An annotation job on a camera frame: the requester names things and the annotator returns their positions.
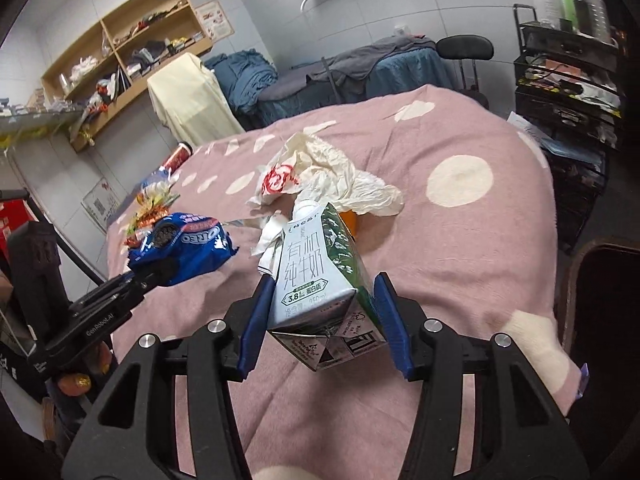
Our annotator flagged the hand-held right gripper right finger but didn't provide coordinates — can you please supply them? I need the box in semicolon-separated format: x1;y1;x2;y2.
372;271;588;480

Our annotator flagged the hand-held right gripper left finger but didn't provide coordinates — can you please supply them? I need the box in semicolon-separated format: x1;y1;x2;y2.
60;274;278;480

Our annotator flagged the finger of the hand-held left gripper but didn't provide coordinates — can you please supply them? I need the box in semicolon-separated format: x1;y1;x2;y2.
100;259;178;293
69;280;151;319

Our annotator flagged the blue cookie packet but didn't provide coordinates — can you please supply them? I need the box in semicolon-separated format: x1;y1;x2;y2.
125;211;240;289

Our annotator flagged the milk carton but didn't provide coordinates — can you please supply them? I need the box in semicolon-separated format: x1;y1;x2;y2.
257;200;389;372

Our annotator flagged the black trash bin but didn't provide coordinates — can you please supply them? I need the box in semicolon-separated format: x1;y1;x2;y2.
562;242;640;442

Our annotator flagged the orange shiny ornament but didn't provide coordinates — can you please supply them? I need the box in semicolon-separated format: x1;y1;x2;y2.
57;374;94;394

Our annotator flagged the pile of candy wrappers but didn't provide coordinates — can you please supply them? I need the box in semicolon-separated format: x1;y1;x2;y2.
122;191;174;249

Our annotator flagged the black stand pole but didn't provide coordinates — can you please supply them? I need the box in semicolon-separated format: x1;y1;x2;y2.
0;189;112;282

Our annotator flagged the white printed board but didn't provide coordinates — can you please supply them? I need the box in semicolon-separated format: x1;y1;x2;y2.
81;177;119;234

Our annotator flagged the pink dotted blanket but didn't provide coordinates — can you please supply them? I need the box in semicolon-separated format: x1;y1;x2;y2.
102;85;590;480

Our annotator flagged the crumpled white paper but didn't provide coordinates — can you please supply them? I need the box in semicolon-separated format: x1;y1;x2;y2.
255;209;292;277

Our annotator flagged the plastic bottle blue label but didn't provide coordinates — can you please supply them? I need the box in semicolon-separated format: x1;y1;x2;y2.
137;169;174;197

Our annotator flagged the small orange fruit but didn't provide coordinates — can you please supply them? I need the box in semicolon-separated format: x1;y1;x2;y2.
340;208;361;239

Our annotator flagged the red paper cup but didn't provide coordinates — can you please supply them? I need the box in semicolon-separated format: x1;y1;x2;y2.
160;141;195;174

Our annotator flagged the red box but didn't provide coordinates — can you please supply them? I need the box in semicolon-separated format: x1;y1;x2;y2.
0;200;27;252

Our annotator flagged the white plastic bag red print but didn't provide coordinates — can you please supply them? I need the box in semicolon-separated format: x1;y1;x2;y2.
246;130;405;219

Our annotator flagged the cream towel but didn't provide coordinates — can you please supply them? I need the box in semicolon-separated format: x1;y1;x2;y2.
147;52;246;147

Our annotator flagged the wooden cubby shelf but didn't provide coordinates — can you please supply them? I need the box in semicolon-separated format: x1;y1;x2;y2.
40;0;214;154

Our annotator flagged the pile of dark clothes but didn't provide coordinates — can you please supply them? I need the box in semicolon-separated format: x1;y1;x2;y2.
125;41;172;79

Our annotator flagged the blue bedding pile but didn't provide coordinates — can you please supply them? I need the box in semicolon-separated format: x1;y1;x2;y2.
202;50;279;117

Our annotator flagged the stack of papers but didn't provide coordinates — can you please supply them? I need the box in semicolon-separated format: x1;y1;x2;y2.
506;110;552;149

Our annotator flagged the massage bed with blue sheets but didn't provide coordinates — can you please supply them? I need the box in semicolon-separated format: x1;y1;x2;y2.
235;50;459;129

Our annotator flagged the grey blanket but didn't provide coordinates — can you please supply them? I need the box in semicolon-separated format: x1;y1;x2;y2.
305;35;442;87

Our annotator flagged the black mesh cart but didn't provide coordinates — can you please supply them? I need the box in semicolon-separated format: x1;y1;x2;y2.
512;4;627;253

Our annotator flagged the black chair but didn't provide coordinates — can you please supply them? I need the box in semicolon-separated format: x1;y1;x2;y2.
435;35;494;109

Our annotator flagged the dark bottle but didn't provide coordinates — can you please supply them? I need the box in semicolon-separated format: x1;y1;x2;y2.
572;0;594;34

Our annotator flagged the clear pump bottle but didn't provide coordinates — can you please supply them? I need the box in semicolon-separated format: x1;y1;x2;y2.
582;0;614;44

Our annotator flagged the metal wire rack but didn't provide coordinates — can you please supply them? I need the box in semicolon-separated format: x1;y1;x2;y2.
0;100;89;150

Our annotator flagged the wall poster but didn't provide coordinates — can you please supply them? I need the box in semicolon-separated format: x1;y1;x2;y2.
194;0;235;40

